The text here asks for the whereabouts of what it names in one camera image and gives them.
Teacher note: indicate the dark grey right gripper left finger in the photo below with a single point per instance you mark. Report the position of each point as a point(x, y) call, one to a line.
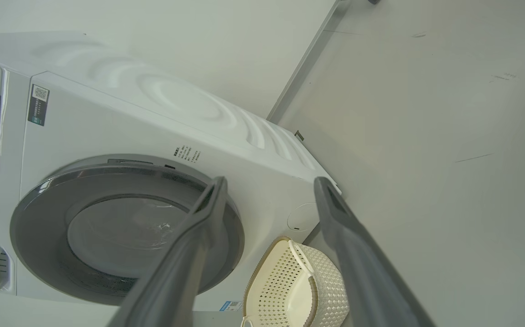
point(176, 281)

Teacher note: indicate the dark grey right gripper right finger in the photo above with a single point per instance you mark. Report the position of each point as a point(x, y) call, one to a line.
point(362, 281)

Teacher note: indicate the washing machine glass door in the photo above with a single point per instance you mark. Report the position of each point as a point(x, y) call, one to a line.
point(44, 227)

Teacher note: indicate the cream perforated laundry basket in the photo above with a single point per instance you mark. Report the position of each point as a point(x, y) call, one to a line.
point(285, 290)

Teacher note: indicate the white front-load washing machine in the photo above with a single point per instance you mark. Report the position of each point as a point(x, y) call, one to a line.
point(107, 118)

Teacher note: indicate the blue energy label sticker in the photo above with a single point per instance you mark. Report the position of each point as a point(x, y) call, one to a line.
point(231, 305)

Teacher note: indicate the dark QR info sticker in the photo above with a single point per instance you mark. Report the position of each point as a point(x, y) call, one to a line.
point(38, 105)

